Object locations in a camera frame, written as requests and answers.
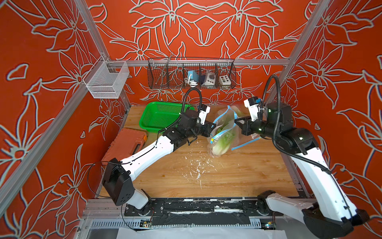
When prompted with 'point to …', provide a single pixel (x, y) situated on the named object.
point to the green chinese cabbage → (222, 145)
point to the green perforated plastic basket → (157, 116)
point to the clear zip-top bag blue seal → (225, 118)
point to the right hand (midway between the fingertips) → (232, 120)
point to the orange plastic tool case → (127, 143)
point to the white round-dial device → (211, 78)
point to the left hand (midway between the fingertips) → (216, 124)
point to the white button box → (226, 82)
